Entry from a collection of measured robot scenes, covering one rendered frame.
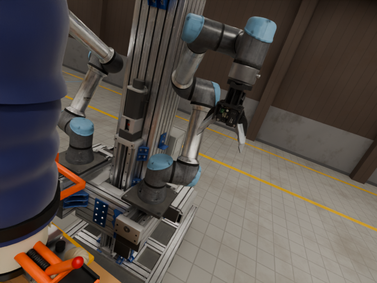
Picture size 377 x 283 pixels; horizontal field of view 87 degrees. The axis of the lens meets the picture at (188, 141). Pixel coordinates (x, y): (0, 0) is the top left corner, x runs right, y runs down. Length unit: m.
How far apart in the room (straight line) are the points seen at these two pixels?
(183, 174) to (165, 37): 0.65
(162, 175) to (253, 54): 0.66
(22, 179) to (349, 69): 6.39
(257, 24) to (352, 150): 6.39
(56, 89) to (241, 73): 0.42
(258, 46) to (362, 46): 6.01
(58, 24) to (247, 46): 0.40
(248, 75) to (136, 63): 0.70
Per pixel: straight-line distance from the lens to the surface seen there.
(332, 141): 6.63
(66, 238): 0.87
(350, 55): 6.45
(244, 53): 0.56
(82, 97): 1.31
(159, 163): 0.95
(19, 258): 0.71
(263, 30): 0.57
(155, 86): 1.07
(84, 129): 1.19
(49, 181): 0.59
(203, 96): 0.96
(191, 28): 0.62
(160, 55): 1.06
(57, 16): 0.46
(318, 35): 6.34
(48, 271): 0.66
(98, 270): 0.95
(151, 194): 1.03
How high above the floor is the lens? 1.75
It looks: 23 degrees down
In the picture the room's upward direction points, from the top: 17 degrees clockwise
